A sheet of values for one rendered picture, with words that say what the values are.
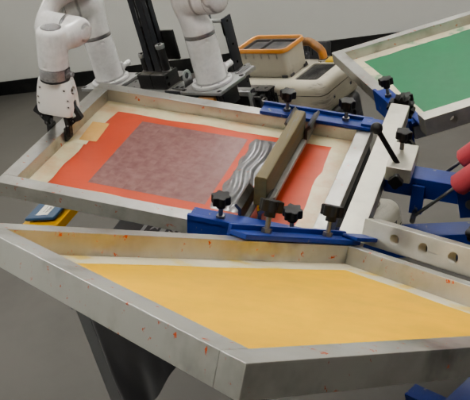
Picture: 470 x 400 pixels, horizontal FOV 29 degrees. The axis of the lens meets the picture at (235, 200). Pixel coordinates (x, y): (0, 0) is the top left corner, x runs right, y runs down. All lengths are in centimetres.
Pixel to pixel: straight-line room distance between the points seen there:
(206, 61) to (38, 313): 184
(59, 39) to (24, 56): 493
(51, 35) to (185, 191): 50
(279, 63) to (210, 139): 100
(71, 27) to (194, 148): 43
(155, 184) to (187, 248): 75
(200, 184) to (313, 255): 60
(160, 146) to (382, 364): 148
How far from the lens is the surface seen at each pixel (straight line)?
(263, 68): 341
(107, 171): 228
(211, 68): 276
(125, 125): 249
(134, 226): 251
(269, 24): 630
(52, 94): 235
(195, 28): 273
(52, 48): 228
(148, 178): 224
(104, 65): 306
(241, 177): 223
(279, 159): 213
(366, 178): 210
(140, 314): 96
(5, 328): 422
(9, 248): 121
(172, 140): 240
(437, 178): 214
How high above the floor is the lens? 206
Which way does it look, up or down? 26 degrees down
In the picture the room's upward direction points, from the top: 15 degrees counter-clockwise
